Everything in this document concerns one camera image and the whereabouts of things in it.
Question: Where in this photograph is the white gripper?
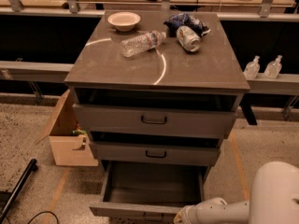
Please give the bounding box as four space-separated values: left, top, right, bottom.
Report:
174 205 198 224

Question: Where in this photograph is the grey bottom drawer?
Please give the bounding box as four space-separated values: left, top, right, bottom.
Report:
90 161 210 223

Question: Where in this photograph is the grey drawer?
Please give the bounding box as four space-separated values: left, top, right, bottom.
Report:
73 104 236 139
90 161 210 223
90 141 220 166

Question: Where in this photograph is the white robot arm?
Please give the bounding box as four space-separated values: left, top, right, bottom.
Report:
174 161 299 224

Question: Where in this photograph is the grey top drawer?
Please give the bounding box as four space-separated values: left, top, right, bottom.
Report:
73 104 236 139

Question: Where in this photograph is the grey middle drawer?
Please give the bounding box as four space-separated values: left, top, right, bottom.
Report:
90 141 220 166

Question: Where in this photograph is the grey drawer cabinet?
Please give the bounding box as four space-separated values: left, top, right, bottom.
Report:
64 10 251 170

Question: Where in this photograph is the cardboard box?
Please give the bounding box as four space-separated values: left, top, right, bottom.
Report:
36 90 98 167

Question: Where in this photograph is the green item in box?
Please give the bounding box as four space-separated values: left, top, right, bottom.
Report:
72 128 87 136

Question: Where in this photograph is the left sanitizer pump bottle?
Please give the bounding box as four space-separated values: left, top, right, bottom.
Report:
244 56 260 79

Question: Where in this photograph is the sanitizer pump bottle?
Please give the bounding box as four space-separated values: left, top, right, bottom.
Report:
244 56 260 79
264 55 282 78

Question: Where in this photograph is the right sanitizer pump bottle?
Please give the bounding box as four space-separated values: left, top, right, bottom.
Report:
264 55 282 78

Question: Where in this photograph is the black pole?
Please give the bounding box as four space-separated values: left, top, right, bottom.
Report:
0 159 38 224

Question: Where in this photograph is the crushed soda can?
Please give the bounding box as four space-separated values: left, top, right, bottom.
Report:
177 26 201 52

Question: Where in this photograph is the clear plastic water bottle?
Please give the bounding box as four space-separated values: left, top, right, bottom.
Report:
121 31 166 57

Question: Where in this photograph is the blue chip bag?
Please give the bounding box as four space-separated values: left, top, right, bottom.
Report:
164 13 210 37

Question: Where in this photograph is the white bowl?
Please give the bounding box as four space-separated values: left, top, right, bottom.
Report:
107 12 141 32

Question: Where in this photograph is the black floor cable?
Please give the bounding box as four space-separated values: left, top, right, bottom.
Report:
26 210 60 224

